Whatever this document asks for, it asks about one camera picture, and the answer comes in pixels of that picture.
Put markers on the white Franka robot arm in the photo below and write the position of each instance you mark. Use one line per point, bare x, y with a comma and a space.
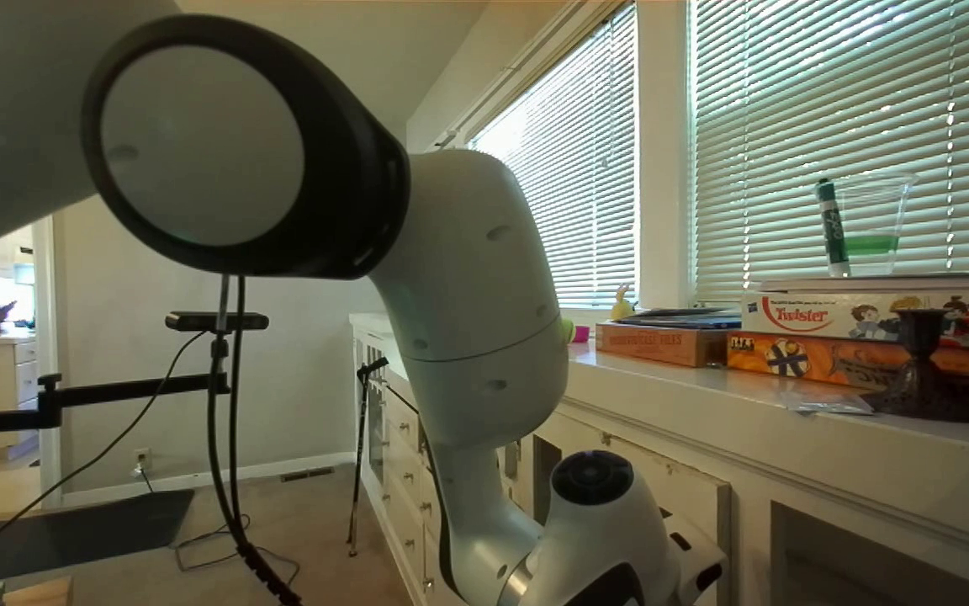
472, 290

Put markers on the white drawer cabinet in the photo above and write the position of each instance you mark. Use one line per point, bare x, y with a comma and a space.
387, 473

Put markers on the yellow plush bunny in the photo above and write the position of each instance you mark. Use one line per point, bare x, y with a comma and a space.
624, 305

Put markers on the brown game box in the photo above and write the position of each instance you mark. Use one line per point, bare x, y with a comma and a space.
655, 345

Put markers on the black tripod stand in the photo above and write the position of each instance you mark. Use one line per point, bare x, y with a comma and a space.
364, 426

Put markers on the dark flat book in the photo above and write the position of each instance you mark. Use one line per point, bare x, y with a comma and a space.
675, 317

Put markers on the orange board game box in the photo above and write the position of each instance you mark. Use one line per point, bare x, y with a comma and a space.
798, 356

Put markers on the white red board game box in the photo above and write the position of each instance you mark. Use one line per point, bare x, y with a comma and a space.
823, 315

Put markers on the green marker pen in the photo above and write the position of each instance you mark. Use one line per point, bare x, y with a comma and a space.
832, 223

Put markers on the wide white window blinds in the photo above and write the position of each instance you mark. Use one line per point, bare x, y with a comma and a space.
798, 112

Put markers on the clear plastic cup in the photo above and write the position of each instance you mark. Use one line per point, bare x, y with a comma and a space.
875, 253

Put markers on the dark wooden goblet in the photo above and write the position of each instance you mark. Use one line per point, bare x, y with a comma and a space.
927, 380

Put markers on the black floor mat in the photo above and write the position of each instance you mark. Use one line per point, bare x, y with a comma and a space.
58, 538

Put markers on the black stereo camera bar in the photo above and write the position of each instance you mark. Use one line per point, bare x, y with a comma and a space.
201, 322

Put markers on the white wall outlet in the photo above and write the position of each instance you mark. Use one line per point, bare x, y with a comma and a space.
142, 462

